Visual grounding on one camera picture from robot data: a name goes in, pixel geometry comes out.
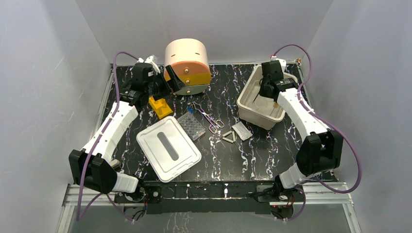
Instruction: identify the yellow test tube rack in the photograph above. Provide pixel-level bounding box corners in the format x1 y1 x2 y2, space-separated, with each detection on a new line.
149 97 173 119

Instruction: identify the blue capped vial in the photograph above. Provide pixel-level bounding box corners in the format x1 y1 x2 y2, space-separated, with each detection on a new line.
187 107 194 114

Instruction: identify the white plastic bin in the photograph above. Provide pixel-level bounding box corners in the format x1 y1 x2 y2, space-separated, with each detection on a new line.
237 65 286 130

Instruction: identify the clear plastic tube rack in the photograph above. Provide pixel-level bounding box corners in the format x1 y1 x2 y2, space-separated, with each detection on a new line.
177 112 206 141

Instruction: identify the white clay pipe triangle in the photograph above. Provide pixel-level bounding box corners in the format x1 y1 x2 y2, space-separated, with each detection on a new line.
222 131 236 144

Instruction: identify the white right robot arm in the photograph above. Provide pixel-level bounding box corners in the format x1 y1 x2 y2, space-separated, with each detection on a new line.
258 61 343 201

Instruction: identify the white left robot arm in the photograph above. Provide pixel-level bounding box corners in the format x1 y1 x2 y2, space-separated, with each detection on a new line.
69 63 186 202

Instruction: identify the round white drawer cabinet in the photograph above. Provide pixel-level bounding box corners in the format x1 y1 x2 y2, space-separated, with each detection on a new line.
164 38 211 95

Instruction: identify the white paper packet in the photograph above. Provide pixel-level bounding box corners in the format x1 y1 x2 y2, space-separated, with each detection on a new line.
231 121 253 141

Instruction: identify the white bin lid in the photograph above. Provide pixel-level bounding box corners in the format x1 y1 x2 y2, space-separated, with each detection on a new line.
137 116 202 183

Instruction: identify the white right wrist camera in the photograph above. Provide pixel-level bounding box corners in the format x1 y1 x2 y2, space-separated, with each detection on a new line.
270 55 287 72

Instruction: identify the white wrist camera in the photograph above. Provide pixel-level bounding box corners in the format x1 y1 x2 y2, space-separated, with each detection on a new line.
137 55 160 74
270 55 287 72

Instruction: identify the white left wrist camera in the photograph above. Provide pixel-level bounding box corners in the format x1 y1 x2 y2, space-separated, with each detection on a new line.
137 55 160 74

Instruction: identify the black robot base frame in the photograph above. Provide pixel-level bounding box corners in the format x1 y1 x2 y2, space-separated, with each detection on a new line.
115 181 304 217

